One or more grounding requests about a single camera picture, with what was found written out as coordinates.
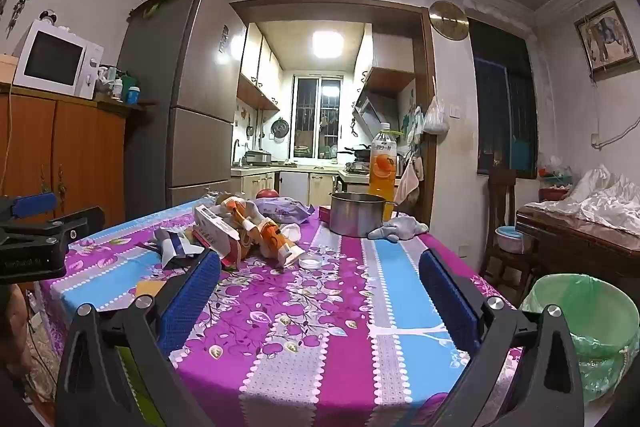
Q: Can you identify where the dark blue window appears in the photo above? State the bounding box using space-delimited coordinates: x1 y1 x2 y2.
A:
470 20 538 179

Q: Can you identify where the hanging white plastic bag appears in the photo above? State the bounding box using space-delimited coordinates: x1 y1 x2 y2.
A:
422 77 449 136

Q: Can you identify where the white microwave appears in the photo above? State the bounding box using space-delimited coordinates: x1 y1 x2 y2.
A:
13 20 103 100

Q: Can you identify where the red apple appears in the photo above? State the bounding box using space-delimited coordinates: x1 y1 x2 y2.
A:
256 188 279 198

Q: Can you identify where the steel pot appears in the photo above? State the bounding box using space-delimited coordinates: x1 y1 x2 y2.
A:
329 192 386 239

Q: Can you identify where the clear plastic lid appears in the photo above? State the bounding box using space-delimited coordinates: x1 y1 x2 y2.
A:
297 254 323 270

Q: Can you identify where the floral purple tablecloth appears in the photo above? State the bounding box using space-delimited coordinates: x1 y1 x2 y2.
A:
36 202 503 426

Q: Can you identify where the orange wooden cabinet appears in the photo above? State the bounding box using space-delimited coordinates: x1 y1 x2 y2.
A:
1 83 144 227

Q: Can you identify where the white plastic sheet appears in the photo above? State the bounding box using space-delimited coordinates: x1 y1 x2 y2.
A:
525 165 640 236

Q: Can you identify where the framed elephant picture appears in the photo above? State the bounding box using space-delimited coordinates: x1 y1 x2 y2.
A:
575 1 639 82

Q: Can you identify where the orange white snack wrapper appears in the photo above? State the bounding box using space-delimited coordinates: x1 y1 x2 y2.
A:
218 195 305 268

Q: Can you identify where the green lined trash bucket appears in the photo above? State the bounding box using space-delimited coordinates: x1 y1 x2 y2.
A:
520 273 639 403

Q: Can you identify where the dark wooden chair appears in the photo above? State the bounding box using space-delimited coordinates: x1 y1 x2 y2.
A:
480 168 532 306

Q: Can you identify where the grey glove beside pot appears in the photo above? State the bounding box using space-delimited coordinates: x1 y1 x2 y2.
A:
367 215 428 243

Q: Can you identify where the grey refrigerator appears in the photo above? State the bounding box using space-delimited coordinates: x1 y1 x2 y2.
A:
117 0 246 219

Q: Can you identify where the orange juice bottle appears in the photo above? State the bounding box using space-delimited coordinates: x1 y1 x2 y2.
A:
369 122 397 221

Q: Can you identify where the dark wooden dining table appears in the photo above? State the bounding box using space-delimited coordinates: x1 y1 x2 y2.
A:
516 206 640 301

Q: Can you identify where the round brass wall plate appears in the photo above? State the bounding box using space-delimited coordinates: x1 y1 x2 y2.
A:
428 1 470 41

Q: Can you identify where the grey white paper bag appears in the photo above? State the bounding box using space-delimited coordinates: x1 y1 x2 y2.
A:
151 228 205 269

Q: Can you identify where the purple snack bag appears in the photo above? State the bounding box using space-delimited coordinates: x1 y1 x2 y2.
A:
255 197 314 225

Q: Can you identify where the blue basin on chair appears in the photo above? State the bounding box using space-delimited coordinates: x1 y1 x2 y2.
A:
495 225 526 254

